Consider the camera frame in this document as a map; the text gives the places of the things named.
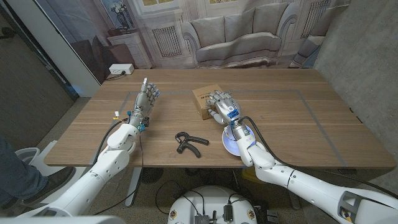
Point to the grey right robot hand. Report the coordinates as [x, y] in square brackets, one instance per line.
[227, 107]

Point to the white bowl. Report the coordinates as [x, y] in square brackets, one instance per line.
[230, 144]

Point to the white table leg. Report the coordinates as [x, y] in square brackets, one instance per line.
[133, 186]

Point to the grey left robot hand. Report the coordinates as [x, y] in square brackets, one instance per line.
[143, 104]

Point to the brown cardboard box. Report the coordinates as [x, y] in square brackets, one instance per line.
[200, 99]

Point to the white power strip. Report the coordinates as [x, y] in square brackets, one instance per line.
[121, 68]

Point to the person in grey shirt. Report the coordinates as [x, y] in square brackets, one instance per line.
[15, 174]

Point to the dark shoe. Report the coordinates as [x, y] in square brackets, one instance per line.
[53, 183]

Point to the black grip trainer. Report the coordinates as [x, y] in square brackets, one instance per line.
[186, 143]

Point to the black round floor fan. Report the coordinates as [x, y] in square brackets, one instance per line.
[152, 175]

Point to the yellow floor object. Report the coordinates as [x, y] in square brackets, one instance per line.
[248, 175]

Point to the white round bin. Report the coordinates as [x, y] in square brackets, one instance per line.
[26, 154]

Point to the printed living room backdrop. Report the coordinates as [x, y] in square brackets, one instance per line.
[233, 37]

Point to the white floor platform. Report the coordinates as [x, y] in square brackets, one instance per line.
[40, 165]

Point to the white robot torso base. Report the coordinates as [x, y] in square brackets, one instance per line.
[211, 199]

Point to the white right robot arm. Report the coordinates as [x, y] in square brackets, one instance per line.
[311, 186]

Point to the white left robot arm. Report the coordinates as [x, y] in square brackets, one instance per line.
[105, 161]

